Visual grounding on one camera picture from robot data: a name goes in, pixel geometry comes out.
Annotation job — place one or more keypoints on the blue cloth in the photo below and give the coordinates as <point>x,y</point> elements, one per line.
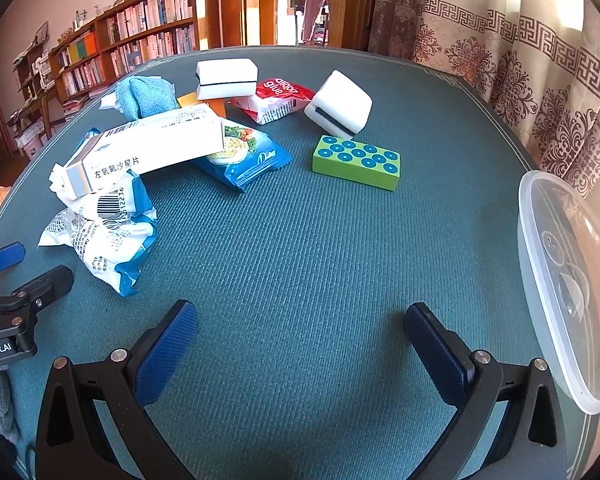
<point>147,95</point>

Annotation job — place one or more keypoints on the blue cracker packet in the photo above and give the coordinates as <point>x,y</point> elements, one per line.
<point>250,157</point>

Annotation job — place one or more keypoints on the white and blue plastic bag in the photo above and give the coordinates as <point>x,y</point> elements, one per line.
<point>110,237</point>

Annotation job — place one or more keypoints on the beige patterned curtain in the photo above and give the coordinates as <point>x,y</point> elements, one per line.
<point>530,60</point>

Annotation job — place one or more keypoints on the white sponge block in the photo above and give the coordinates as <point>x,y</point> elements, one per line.
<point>225,72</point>
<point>340,100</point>

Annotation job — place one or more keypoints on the wooden door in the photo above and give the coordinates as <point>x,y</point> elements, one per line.
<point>350,10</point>

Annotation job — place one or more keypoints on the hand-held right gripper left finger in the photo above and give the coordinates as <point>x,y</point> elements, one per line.
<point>167,355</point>

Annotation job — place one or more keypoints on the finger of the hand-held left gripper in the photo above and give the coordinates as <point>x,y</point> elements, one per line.
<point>2,258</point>
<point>45,285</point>

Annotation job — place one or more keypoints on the purple pants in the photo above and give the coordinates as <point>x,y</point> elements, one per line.
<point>315,5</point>

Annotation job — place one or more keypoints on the wooden bookshelf with books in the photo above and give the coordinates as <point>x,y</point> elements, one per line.
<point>145,25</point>

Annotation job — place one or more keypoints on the white medicine box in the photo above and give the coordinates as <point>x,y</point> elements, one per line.
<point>145,152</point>

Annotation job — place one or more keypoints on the green block with blue dots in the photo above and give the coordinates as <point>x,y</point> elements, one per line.
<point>356,161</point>

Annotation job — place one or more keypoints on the wooden door frame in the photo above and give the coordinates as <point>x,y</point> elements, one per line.
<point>235,5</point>

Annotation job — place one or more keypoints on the clear plastic container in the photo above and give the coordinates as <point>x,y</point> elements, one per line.
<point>565,280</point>

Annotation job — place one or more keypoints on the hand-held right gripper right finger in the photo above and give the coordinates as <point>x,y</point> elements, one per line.
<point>435,355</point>

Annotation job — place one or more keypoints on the orange and yellow block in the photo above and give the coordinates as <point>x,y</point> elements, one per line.
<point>216,106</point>

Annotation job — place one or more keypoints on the dark brown sheer curtain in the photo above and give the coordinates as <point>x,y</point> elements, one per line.
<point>395,25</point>

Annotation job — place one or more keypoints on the red glue packet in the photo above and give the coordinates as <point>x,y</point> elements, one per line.
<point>275,102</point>

